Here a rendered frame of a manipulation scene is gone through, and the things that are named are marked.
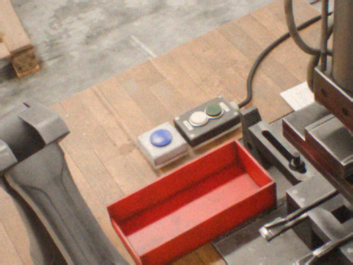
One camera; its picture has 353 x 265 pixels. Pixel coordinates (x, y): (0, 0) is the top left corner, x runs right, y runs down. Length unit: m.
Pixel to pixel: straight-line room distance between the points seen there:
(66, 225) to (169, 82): 0.72
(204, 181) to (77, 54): 1.82
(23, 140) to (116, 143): 0.54
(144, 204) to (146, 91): 0.30
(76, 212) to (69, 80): 2.15
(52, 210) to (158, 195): 0.48
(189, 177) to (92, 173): 0.19
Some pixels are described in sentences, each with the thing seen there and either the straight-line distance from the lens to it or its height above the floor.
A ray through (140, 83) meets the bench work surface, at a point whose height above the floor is 0.90.
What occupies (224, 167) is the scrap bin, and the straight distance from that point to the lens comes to 1.28.
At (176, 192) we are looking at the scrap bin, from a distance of 1.26.
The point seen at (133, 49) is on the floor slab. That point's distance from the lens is 2.99.
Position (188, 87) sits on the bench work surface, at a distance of 1.44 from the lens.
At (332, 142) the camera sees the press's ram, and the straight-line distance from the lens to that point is 0.94.
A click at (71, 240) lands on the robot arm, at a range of 0.79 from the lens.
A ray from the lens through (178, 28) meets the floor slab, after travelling 3.05.
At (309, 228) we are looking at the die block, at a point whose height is 0.95.
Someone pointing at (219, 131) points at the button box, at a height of 0.92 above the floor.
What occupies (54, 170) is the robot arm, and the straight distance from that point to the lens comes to 0.79.
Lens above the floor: 1.88
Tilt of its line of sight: 46 degrees down
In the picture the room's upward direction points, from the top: 10 degrees counter-clockwise
